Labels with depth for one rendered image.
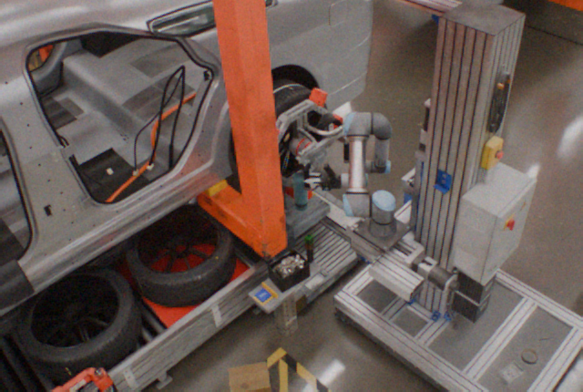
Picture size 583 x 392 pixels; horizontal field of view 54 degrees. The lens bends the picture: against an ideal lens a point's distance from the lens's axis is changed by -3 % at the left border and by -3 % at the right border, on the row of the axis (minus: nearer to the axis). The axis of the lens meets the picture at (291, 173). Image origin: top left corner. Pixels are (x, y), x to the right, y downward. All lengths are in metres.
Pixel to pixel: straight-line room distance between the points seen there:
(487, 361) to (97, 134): 2.73
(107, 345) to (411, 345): 1.65
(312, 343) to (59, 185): 1.75
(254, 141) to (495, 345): 1.75
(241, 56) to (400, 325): 1.82
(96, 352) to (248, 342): 0.95
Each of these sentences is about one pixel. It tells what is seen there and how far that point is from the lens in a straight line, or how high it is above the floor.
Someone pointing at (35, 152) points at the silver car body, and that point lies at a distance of 2.89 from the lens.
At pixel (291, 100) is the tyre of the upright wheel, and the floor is 1.15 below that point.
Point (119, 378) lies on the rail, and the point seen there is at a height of 0.34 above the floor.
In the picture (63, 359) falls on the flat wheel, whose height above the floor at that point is 0.50.
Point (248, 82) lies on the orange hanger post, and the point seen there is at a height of 1.71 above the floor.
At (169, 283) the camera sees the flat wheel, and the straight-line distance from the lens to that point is 3.43.
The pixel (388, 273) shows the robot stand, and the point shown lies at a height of 0.73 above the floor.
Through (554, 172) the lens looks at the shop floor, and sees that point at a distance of 5.00.
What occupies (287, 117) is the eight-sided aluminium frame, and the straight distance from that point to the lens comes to 3.41.
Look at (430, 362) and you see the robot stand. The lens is 3.39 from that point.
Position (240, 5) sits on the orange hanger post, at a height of 2.08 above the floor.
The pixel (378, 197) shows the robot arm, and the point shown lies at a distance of 2.98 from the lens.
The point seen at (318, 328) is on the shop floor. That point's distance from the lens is 3.73.
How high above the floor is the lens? 3.09
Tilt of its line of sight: 41 degrees down
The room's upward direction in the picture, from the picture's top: 4 degrees counter-clockwise
